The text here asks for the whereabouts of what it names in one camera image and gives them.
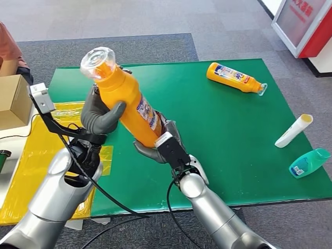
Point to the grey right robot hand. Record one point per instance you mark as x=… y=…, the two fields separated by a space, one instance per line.
x=149 y=154

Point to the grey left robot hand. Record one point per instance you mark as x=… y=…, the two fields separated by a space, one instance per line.
x=97 y=118

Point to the orange bottle with clear cap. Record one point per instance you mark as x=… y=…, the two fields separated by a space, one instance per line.
x=231 y=77
x=124 y=99

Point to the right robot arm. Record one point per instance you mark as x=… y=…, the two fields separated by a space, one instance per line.
x=215 y=213

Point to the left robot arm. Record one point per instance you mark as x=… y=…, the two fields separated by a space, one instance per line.
x=51 y=199

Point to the white tube bottle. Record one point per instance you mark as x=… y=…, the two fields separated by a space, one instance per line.
x=293 y=132

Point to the teal plastic bottle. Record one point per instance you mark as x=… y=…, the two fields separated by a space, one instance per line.
x=308 y=163

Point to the green table mat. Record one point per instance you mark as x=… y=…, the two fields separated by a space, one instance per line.
x=220 y=144

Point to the yellow plastic sheet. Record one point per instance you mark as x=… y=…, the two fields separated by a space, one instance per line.
x=26 y=172

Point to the brown cardboard box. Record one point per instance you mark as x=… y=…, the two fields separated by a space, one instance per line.
x=13 y=103

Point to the dark green cylinder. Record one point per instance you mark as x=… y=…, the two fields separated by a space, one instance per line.
x=4 y=161

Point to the person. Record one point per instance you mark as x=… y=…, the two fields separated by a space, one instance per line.
x=7 y=44

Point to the red and white cabinet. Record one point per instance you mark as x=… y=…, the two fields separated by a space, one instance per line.
x=298 y=20

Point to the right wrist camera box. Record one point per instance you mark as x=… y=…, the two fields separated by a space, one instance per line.
x=172 y=151

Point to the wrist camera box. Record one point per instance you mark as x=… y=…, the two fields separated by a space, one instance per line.
x=172 y=151
x=41 y=98

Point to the black camera bracket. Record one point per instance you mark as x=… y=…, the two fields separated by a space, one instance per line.
x=67 y=132

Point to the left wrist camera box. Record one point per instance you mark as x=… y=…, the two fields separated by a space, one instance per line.
x=41 y=98

